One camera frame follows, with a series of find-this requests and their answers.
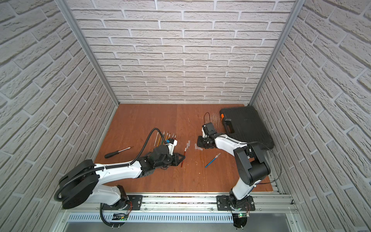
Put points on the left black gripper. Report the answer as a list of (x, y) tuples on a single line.
[(173, 159)]

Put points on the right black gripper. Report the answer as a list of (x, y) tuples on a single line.
[(200, 142)]

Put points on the blue carving knife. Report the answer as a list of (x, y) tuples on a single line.
[(213, 160)]

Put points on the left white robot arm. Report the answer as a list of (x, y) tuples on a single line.
[(87, 182)]

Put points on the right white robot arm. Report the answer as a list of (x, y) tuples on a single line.
[(252, 168)]

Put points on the black plastic tool case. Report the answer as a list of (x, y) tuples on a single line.
[(244, 124)]

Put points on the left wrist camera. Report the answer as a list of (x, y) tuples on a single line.
[(171, 144)]

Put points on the black handled screwdriver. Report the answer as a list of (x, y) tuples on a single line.
[(109, 155)]

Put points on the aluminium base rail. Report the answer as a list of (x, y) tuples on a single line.
[(186, 212)]

